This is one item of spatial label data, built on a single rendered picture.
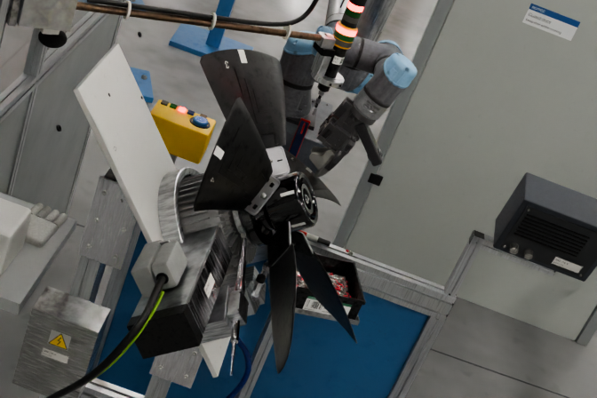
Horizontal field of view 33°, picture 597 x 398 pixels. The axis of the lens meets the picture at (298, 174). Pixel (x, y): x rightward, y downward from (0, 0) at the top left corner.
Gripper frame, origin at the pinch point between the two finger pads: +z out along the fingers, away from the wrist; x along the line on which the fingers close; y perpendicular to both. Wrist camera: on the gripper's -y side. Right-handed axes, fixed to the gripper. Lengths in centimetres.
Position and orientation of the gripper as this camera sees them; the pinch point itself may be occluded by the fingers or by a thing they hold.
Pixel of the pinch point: (320, 174)
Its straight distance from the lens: 240.2
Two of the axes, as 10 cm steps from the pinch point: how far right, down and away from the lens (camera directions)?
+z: -5.9, 6.9, 4.2
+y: -8.0, -5.8, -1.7
